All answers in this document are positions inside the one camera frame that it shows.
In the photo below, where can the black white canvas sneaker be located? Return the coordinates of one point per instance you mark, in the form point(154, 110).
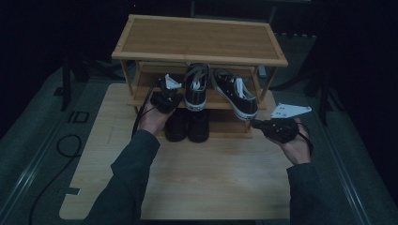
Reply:
point(239, 103)
point(195, 97)

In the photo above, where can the person's right hand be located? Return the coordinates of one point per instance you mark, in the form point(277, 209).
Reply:
point(298, 150)

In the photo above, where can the person's left hand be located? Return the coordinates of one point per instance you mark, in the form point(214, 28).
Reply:
point(153, 120)

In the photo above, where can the small grey box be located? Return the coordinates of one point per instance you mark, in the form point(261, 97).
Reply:
point(262, 72)

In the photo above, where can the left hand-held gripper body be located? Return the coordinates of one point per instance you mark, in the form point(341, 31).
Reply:
point(165, 100)

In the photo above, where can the dark metal stand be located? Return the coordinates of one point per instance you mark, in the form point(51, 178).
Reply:
point(65, 93)

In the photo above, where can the black leather shoe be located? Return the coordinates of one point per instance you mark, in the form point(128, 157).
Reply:
point(178, 128)
point(198, 128)

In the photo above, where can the wooden shoe rack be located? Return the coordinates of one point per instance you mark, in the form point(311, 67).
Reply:
point(200, 39)

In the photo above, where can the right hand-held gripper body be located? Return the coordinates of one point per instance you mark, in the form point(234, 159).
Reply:
point(281, 129)

